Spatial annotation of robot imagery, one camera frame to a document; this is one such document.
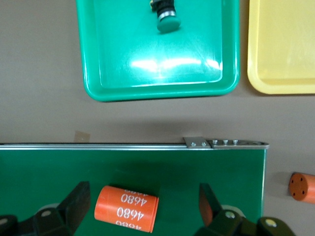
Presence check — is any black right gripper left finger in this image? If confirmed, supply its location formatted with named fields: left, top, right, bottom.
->
left=0, top=181, right=91, bottom=236

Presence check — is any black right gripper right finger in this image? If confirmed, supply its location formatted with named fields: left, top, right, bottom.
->
left=194, top=183, right=296, bottom=236

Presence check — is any orange cylinder marked 4680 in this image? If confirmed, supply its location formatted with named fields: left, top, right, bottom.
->
left=94, top=185, right=159, bottom=233
left=288, top=173, right=315, bottom=204

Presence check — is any green push button switch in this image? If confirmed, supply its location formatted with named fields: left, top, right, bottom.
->
left=149, top=0, right=182, bottom=32

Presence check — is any brown tape piece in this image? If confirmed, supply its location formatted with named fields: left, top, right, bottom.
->
left=74, top=130, right=91, bottom=143

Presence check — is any green conveyor belt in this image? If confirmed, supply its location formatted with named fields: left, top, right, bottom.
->
left=0, top=137, right=269, bottom=236

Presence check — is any green plastic tray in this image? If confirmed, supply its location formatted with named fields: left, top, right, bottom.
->
left=76, top=0, right=241, bottom=103

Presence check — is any yellow plastic tray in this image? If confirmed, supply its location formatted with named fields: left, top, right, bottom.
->
left=247, top=0, right=315, bottom=95

